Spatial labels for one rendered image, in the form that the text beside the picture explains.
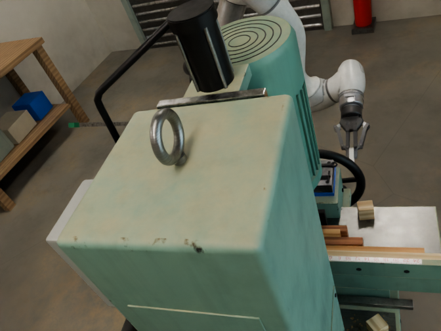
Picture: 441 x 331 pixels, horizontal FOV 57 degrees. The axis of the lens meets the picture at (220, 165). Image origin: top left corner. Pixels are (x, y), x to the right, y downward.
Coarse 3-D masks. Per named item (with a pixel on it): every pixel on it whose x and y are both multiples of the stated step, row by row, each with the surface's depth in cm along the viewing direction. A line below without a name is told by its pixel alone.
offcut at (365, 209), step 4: (368, 200) 105; (360, 204) 104; (364, 204) 104; (368, 204) 104; (372, 204) 103; (360, 208) 103; (364, 208) 103; (368, 208) 103; (372, 208) 102; (360, 212) 104; (364, 212) 103; (368, 212) 103; (372, 212) 103; (360, 216) 105; (364, 216) 104; (368, 216) 104; (372, 216) 104
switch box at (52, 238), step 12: (84, 192) 52; (72, 204) 51; (60, 216) 50; (60, 228) 48; (48, 240) 48; (60, 252) 49; (72, 264) 50; (84, 276) 52; (96, 288) 54; (108, 300) 56
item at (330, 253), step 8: (352, 256) 93; (360, 256) 93; (368, 256) 92; (376, 256) 92; (384, 256) 91; (392, 256) 90; (400, 256) 90; (408, 256) 89; (416, 256) 89; (424, 256) 88; (432, 256) 88; (440, 256) 87
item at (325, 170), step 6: (324, 162) 111; (330, 162) 110; (324, 168) 109; (330, 168) 108; (324, 174) 107; (330, 174) 107; (324, 180) 106; (330, 180) 105; (318, 186) 105; (324, 186) 105; (330, 186) 104; (318, 192) 107; (324, 192) 107; (330, 192) 106
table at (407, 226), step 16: (352, 208) 109; (384, 208) 106; (400, 208) 105; (416, 208) 103; (432, 208) 102; (336, 224) 107; (352, 224) 106; (368, 224) 104; (384, 224) 103; (400, 224) 101; (416, 224) 100; (432, 224) 99; (368, 240) 101; (384, 240) 99; (400, 240) 98; (416, 240) 97; (432, 240) 96; (368, 288) 98; (384, 288) 96; (400, 288) 95; (416, 288) 93; (432, 288) 92
